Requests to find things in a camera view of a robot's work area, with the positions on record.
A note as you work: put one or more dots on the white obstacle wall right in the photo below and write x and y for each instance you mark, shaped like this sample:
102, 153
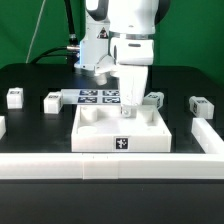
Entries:
207, 137

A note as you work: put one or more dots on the white obstacle wall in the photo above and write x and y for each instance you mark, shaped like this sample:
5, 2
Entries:
2, 126
207, 137
83, 166

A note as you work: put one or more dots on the white marker base plate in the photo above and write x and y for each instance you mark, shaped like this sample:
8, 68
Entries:
90, 96

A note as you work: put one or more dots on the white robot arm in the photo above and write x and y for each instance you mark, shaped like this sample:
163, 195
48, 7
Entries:
105, 19

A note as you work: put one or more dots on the white obstacle wall front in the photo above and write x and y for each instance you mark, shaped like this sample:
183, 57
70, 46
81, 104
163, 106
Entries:
83, 166

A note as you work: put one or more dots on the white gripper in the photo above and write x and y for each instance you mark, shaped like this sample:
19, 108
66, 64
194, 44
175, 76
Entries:
132, 58

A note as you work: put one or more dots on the white square tabletop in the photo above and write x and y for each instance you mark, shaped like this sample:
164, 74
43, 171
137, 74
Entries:
103, 129

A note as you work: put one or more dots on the white obstacle wall left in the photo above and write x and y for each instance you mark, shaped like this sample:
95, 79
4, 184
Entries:
2, 126

